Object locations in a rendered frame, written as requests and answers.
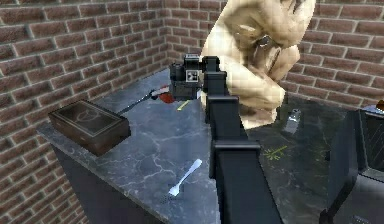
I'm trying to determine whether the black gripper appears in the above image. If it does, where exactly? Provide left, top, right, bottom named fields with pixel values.
left=118, top=62, right=203, bottom=115

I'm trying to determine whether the red round food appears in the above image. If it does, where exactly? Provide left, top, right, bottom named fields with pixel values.
left=158, top=85, right=175, bottom=104

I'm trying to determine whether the dark marble top counter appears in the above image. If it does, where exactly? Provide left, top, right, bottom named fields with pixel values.
left=35, top=68, right=353, bottom=224

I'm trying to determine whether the yellow green pencil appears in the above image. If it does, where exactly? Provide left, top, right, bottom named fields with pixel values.
left=176, top=99, right=191, bottom=112

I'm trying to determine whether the dark brown wooden box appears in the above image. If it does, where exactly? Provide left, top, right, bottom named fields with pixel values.
left=47, top=99, right=132, bottom=157

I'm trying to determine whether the white fork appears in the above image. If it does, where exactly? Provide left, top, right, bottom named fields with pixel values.
left=167, top=158, right=204, bottom=198

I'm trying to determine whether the beige stone statue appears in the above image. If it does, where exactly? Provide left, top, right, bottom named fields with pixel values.
left=199, top=0, right=317, bottom=130

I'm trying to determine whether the small grey shaker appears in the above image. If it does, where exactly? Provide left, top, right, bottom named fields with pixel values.
left=284, top=108, right=302, bottom=135

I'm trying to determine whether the black boxy appliance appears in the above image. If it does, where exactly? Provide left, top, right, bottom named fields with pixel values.
left=318, top=104, right=384, bottom=224

